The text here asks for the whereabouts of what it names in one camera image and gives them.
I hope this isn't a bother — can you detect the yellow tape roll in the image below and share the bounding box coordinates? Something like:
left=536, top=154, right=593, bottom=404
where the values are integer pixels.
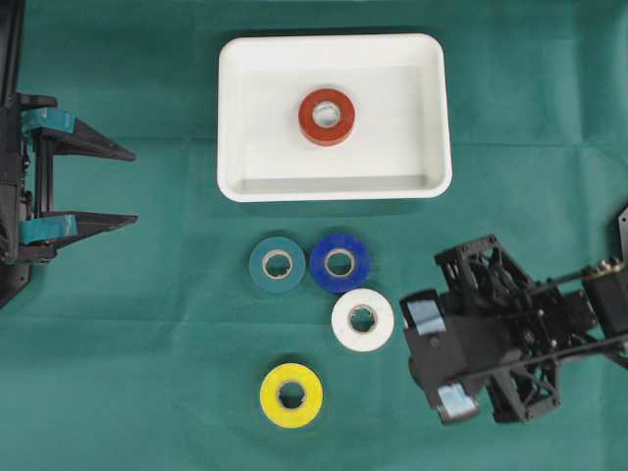
left=259, top=363, right=324, bottom=429

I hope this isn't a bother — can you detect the white tape roll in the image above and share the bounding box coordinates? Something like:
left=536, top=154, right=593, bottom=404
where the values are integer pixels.
left=332, top=288, right=394, bottom=352

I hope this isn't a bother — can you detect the green table cloth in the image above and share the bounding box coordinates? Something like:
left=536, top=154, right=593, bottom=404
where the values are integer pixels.
left=1, top=1, right=627, bottom=470

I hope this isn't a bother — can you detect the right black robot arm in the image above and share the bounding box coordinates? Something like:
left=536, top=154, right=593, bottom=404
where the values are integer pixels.
left=399, top=235, right=627, bottom=425

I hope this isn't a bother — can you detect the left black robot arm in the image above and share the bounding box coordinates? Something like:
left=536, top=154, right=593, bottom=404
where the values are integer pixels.
left=1, top=1, right=137, bottom=304

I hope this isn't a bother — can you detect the red tape roll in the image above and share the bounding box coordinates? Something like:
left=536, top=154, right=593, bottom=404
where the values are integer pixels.
left=298, top=88, right=355, bottom=146

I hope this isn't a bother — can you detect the white plastic tray case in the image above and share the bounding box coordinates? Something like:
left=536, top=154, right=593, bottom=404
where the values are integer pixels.
left=217, top=33, right=453, bottom=202

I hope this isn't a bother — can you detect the blue tape roll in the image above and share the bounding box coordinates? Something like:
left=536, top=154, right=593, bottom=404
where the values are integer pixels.
left=309, top=233, right=371, bottom=293

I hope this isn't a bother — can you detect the teal tape roll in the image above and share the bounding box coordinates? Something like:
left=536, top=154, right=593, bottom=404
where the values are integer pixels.
left=248, top=236, right=306, bottom=293

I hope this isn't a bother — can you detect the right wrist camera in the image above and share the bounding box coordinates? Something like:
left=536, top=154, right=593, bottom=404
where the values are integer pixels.
left=404, top=316, right=522, bottom=393

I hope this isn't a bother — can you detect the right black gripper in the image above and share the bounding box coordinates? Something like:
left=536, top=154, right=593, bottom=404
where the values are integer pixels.
left=399, top=235, right=597, bottom=425

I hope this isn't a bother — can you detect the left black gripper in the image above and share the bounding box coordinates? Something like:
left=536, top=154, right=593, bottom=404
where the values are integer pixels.
left=0, top=92, right=139, bottom=266

